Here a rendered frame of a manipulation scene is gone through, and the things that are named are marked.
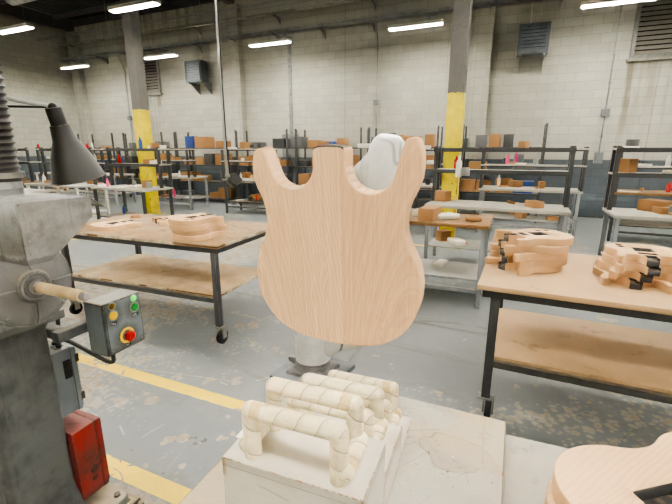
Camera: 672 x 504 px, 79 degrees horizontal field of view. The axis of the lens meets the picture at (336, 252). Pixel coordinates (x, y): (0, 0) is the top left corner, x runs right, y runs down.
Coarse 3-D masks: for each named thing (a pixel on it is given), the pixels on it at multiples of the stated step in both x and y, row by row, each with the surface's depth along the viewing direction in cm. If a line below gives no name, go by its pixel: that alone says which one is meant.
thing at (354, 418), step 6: (360, 408) 72; (348, 414) 73; (354, 414) 72; (360, 414) 73; (348, 420) 73; (354, 420) 73; (360, 420) 73; (348, 426) 74; (354, 426) 73; (360, 426) 73; (354, 432) 73; (360, 432) 74
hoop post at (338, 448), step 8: (336, 440) 65; (344, 440) 65; (336, 448) 65; (344, 448) 65; (336, 456) 65; (344, 456) 66; (336, 464) 66; (344, 464) 66; (336, 472) 66; (336, 480) 67
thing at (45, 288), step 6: (42, 282) 119; (36, 288) 117; (42, 288) 116; (48, 288) 116; (54, 288) 115; (60, 288) 114; (66, 288) 114; (72, 288) 114; (48, 294) 116; (54, 294) 115; (60, 294) 113; (66, 294) 112; (72, 294) 111; (78, 294) 111; (78, 300) 111
